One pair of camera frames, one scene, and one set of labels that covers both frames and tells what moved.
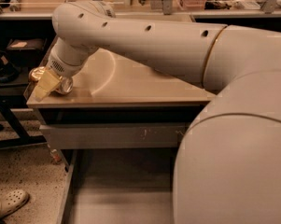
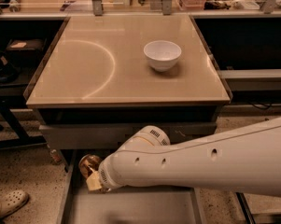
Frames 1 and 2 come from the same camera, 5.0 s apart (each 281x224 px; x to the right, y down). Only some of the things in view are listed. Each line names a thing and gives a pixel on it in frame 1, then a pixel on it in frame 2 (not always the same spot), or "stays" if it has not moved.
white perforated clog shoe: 7,203 stays
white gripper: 60,67 → 106,175
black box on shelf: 25,52 stays
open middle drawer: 132,186 stays
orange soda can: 63,86 → 88,164
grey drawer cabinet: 119,118 stays
